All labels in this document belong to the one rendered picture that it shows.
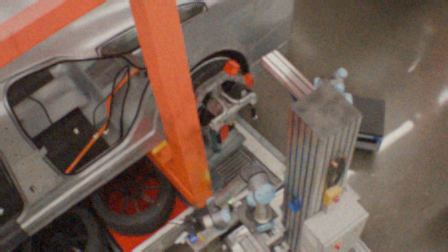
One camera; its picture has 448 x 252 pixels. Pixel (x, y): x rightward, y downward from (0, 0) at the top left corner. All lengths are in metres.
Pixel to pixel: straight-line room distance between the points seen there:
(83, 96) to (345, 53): 2.75
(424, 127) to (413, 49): 1.04
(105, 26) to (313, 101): 1.36
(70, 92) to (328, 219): 2.31
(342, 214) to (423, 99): 2.47
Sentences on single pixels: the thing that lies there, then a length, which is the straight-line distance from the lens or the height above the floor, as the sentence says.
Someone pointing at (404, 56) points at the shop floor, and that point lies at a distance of 5.52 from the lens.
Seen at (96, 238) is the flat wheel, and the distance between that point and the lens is 3.87.
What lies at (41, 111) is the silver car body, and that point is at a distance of 4.13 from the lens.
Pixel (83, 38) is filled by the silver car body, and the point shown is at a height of 1.92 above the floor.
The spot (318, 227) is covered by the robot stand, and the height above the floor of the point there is 1.23.
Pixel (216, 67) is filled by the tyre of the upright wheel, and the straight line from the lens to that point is 3.68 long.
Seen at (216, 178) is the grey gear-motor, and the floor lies 0.40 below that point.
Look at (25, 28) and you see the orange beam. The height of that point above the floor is 2.72.
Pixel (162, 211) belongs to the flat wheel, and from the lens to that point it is 3.87.
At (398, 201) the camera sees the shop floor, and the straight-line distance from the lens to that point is 4.49.
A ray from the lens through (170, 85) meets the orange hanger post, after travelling 2.58.
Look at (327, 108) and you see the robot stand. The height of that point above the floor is 2.03.
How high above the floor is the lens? 3.90
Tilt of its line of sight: 55 degrees down
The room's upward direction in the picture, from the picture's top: 8 degrees counter-clockwise
